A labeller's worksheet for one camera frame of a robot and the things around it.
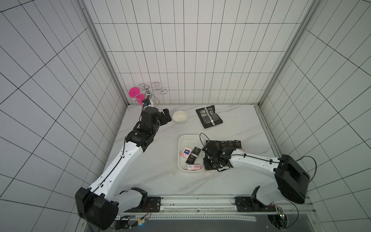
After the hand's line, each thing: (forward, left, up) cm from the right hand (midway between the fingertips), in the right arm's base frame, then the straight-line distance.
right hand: (205, 173), depth 82 cm
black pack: (+13, +6, +2) cm, 14 cm away
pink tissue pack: (+12, +12, +1) cm, 17 cm away
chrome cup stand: (+38, +38, +28) cm, 61 cm away
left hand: (+21, +26, +27) cm, 43 cm away
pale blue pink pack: (+16, -25, 0) cm, 30 cm away
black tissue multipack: (+43, -3, +1) cm, 43 cm away
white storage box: (+19, +10, +3) cm, 22 cm away
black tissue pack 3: (+21, -22, 0) cm, 30 cm away
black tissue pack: (+20, -8, 0) cm, 22 cm away
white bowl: (+40, +19, +3) cm, 44 cm away
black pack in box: (+7, +9, +1) cm, 12 cm away
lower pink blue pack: (+2, +7, +3) cm, 8 cm away
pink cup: (+37, +45, +28) cm, 65 cm away
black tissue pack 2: (+21, -17, 0) cm, 27 cm away
